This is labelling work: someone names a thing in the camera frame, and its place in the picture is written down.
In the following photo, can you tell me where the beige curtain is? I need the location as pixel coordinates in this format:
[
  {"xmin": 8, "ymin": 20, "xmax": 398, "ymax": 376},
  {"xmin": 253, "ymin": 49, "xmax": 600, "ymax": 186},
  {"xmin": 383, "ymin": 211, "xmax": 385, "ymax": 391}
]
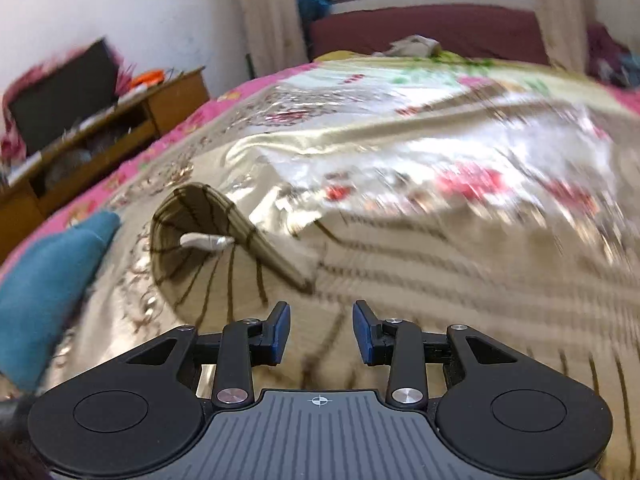
[
  {"xmin": 240, "ymin": 0, "xmax": 307, "ymax": 77},
  {"xmin": 533, "ymin": 0, "xmax": 596, "ymax": 74}
]

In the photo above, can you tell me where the pile of clothes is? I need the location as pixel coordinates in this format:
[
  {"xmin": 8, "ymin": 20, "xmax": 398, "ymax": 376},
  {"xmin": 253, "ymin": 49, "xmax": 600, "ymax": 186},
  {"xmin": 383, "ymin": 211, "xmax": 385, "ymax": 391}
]
[{"xmin": 587, "ymin": 23, "xmax": 639, "ymax": 89}]

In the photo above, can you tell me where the dark red headboard cushion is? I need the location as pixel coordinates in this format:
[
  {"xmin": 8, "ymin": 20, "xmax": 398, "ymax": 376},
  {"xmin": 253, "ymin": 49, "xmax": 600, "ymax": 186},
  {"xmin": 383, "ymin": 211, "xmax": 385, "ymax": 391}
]
[{"xmin": 310, "ymin": 4, "xmax": 550, "ymax": 65}]

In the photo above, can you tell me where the beige striped ribbed sweater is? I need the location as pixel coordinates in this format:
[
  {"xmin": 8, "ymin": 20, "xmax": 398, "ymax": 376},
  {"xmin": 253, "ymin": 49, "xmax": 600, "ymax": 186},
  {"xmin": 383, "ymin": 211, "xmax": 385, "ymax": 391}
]
[{"xmin": 151, "ymin": 184, "xmax": 639, "ymax": 479}]

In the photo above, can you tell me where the wooden side cabinet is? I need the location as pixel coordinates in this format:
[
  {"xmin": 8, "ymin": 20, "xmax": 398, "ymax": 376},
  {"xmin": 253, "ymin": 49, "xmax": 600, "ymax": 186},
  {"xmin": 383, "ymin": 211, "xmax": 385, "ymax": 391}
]
[{"xmin": 1, "ymin": 67, "xmax": 209, "ymax": 258}]

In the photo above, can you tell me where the floral satin bedspread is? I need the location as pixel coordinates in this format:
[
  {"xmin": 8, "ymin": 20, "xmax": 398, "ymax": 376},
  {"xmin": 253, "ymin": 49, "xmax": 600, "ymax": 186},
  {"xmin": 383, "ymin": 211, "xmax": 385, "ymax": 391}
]
[{"xmin": 0, "ymin": 49, "xmax": 640, "ymax": 480}]

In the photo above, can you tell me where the orange object on cabinet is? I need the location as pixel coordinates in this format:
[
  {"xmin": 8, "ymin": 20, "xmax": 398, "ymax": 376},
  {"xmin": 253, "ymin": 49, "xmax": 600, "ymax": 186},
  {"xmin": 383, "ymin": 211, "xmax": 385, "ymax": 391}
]
[{"xmin": 129, "ymin": 70, "xmax": 165, "ymax": 89}]

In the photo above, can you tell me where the teal folded garment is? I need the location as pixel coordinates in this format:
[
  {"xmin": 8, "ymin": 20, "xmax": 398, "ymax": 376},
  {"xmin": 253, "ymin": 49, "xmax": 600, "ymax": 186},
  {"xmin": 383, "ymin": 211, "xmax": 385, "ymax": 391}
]
[{"xmin": 1, "ymin": 211, "xmax": 120, "ymax": 392}]

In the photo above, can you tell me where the crumpled beige cloth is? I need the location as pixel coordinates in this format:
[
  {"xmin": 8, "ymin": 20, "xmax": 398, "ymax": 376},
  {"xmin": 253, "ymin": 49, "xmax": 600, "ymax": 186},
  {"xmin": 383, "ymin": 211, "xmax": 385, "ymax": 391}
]
[{"xmin": 375, "ymin": 35, "xmax": 442, "ymax": 58}]

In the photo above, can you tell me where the right beige curtain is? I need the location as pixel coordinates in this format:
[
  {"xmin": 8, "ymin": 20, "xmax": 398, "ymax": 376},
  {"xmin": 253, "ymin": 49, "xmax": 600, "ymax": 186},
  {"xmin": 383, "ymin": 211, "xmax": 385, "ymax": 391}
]
[{"xmin": 533, "ymin": 0, "xmax": 596, "ymax": 74}]

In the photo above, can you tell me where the black television screen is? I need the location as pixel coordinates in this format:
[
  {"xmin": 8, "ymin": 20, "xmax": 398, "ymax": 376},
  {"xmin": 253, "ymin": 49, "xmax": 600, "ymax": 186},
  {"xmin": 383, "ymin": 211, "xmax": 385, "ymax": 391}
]
[{"xmin": 8, "ymin": 39, "xmax": 119, "ymax": 155}]

